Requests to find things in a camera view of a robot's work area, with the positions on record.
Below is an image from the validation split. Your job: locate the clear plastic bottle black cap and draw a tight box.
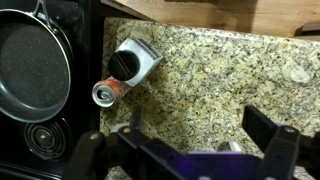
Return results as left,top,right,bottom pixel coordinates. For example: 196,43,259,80
107,37,164,88

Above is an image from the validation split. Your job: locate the wooden base cabinet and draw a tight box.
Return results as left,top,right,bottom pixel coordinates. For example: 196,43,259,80
99,0,320,43

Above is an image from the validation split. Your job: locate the red soda can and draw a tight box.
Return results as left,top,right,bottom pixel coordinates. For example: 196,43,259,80
91,76,133,108

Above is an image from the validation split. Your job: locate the black frying pan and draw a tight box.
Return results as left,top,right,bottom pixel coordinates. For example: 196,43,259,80
0,0,74,124

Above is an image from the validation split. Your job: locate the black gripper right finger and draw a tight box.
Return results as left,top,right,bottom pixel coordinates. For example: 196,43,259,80
241,105,320,180

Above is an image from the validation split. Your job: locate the black electric stove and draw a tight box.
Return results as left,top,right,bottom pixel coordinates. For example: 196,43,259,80
0,0,104,180

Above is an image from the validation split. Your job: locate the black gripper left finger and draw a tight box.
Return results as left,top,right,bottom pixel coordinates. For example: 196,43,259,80
64,106,188,180

